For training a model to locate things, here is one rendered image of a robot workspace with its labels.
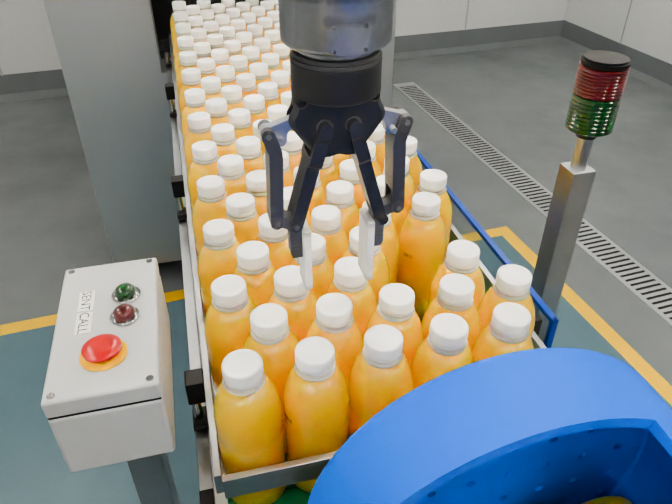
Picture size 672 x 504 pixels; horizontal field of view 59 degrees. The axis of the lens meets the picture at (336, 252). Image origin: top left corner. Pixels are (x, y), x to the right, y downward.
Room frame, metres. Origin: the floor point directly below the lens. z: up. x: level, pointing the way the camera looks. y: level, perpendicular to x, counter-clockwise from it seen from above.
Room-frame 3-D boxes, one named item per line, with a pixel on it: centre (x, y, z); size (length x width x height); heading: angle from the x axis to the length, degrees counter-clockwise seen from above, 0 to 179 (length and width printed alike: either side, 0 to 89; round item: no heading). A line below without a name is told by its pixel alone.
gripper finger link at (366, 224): (0.50, -0.03, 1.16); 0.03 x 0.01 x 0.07; 14
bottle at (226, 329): (0.52, 0.12, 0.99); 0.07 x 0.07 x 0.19
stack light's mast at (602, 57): (0.79, -0.35, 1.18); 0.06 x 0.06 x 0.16
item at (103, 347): (0.40, 0.22, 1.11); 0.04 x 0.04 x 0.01
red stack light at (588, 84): (0.79, -0.35, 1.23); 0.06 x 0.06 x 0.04
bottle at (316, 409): (0.42, 0.02, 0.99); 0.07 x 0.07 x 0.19
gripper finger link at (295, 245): (0.47, 0.05, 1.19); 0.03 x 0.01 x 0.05; 104
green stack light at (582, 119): (0.79, -0.35, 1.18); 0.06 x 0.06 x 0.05
